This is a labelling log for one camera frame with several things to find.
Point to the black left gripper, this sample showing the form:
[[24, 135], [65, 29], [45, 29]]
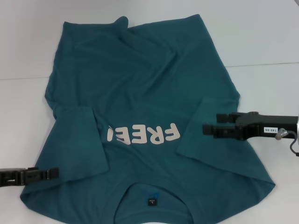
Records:
[[10, 177]]

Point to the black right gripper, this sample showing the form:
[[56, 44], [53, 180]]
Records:
[[264, 126]]

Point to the teal t-shirt with white lettering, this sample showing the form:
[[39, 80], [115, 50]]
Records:
[[144, 81]]

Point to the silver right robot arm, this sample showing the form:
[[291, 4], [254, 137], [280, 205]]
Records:
[[298, 130]]

